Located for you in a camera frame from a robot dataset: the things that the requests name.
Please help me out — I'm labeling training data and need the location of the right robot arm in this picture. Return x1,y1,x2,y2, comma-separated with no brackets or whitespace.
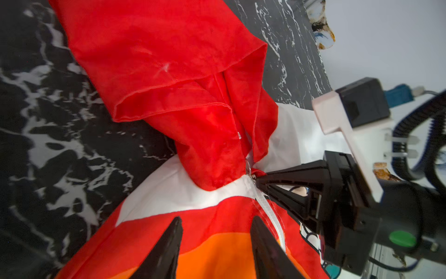
254,91,446,275

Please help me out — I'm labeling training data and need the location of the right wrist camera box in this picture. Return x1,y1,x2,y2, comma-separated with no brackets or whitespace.
312,77,394,202

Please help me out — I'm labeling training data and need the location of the rainbow hooded kids jacket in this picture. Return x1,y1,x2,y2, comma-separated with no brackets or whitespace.
51,1,348,279

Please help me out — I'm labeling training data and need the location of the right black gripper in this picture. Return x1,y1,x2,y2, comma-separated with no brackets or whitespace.
256,151,446,276

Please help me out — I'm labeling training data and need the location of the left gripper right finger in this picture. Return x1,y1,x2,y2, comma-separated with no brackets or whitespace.
250,216,304,279

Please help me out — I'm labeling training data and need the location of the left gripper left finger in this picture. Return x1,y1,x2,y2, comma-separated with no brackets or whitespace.
130,216,183,279

